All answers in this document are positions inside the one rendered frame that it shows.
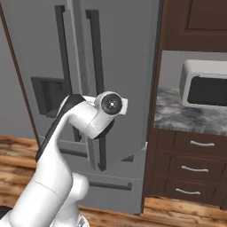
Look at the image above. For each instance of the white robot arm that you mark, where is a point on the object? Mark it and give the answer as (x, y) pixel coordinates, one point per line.
(56, 165)

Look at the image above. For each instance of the grey fridge left door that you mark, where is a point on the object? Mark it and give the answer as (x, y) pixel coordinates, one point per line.
(32, 44)

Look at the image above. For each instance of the grey fridge drawer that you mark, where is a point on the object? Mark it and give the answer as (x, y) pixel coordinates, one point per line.
(124, 170)
(118, 201)

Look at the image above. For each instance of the brown wall cupboard door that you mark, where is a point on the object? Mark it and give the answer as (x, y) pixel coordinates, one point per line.
(195, 23)

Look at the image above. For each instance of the black water dispenser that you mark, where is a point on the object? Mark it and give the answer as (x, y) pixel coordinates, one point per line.
(47, 94)

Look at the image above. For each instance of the grey fridge right door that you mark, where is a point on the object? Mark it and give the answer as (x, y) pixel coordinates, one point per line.
(130, 59)

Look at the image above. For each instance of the white microwave oven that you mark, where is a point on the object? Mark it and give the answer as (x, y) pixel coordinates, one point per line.
(204, 85)

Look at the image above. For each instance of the brown drawer front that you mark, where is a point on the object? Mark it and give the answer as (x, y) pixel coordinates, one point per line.
(183, 143)
(215, 168)
(207, 190)

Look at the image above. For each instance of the grey fridge door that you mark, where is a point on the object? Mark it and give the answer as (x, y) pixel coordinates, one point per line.
(130, 59)
(32, 44)

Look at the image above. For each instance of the grey fridge middle drawer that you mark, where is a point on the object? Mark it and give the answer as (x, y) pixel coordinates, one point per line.
(124, 170)

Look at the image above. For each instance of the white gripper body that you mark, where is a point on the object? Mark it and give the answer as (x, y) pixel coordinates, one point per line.
(124, 106)

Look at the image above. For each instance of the grey fridge bottom drawer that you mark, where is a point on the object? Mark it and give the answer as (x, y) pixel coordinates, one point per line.
(118, 201)

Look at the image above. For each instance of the brown base cabinet frame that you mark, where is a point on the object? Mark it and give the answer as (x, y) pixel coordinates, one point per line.
(153, 165)

